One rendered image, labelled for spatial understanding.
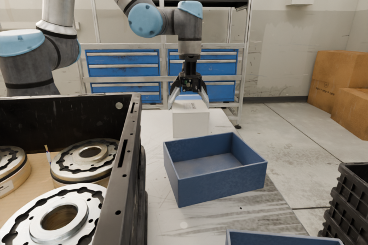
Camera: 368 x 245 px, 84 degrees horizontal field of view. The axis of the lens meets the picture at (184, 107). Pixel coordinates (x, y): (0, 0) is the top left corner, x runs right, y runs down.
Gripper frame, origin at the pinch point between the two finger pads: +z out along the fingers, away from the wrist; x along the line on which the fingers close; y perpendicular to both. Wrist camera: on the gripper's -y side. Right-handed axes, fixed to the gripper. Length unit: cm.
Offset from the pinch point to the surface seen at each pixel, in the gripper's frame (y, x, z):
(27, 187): 47, -26, -7
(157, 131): 4.9, -11.4, 6.3
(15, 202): 49, -26, -7
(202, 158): 22.9, 2.0, 5.7
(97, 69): -139, -79, 9
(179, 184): 39.1, -5.2, 0.1
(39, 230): 56, -18, -11
